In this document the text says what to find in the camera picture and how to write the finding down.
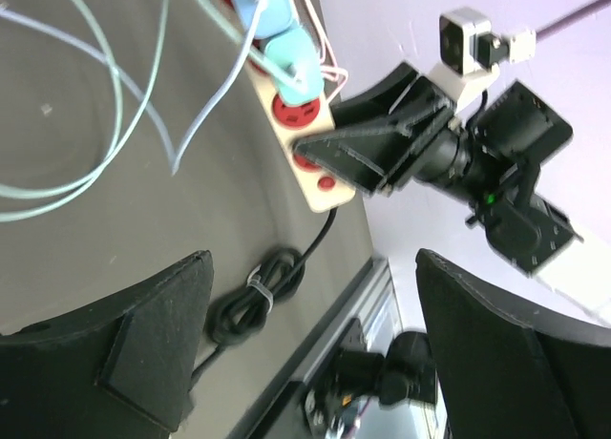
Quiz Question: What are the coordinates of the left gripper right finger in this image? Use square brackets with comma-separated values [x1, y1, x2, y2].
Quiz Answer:
[416, 249, 610, 439]

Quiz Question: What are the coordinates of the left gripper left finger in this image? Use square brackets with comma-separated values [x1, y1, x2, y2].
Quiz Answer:
[1, 251, 213, 438]

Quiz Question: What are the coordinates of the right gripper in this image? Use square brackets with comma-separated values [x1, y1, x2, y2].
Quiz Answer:
[291, 62, 573, 210]

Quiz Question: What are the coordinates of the beige wooden power strip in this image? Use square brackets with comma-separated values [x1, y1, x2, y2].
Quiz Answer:
[212, 0, 357, 214]

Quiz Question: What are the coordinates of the light teal charger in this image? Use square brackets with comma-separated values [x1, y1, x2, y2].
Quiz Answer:
[263, 25, 325, 107]

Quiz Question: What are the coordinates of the blue charger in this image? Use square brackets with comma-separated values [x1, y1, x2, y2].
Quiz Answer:
[231, 0, 297, 40]

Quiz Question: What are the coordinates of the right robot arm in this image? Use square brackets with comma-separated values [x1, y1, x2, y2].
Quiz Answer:
[291, 63, 610, 324]

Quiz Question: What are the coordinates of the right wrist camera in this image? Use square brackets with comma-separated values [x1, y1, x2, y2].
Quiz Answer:
[438, 7, 537, 76]

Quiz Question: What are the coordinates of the aluminium front rail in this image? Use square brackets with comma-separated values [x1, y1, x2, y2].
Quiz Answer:
[228, 258, 392, 439]

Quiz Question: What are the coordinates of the pink power cord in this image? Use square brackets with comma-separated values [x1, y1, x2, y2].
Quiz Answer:
[290, 0, 349, 101]

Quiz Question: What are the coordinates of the black power cord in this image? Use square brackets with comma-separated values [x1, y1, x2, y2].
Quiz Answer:
[190, 205, 340, 383]

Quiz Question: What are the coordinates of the mint usb cable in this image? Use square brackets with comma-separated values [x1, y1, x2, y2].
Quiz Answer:
[0, 0, 297, 223]

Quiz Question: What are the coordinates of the light blue usb cable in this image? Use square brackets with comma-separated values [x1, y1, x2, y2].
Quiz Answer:
[0, 0, 268, 176]

